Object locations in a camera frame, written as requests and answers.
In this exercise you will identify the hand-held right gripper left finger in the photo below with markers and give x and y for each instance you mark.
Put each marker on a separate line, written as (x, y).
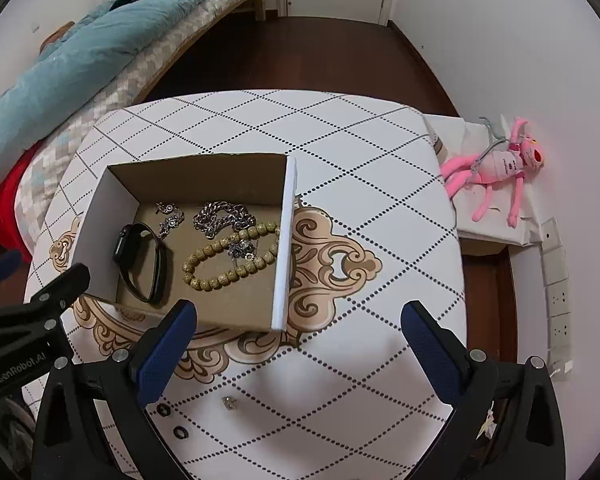
(162, 355)

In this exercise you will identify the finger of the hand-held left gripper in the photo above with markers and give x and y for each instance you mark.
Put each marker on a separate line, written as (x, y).
(0, 270)
(67, 285)

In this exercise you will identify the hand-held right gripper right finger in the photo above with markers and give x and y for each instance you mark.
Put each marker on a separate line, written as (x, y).
(430, 350)

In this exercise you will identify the cardboard box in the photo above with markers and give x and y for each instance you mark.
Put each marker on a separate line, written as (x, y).
(240, 305)

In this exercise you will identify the red cloth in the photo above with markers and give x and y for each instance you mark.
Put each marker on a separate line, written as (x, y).
(0, 210)

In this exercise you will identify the black smartwatch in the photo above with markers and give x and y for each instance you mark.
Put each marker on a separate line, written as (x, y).
(130, 245)

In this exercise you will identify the small silver earring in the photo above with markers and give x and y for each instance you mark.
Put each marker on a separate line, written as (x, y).
(228, 403)

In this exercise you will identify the silver pendant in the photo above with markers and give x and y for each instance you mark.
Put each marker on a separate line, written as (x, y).
(241, 249)

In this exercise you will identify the pink plush toy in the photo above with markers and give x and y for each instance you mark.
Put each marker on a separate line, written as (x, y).
(500, 165)

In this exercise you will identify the grey clothes hanger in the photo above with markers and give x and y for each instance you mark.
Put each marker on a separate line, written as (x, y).
(487, 152)

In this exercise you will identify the bed with blue duvet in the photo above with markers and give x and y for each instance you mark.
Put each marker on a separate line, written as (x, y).
(130, 82)

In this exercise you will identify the blue quilt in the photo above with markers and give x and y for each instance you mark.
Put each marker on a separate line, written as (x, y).
(80, 55)

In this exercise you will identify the wooden bed frame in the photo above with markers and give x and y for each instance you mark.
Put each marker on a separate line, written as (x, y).
(252, 2)

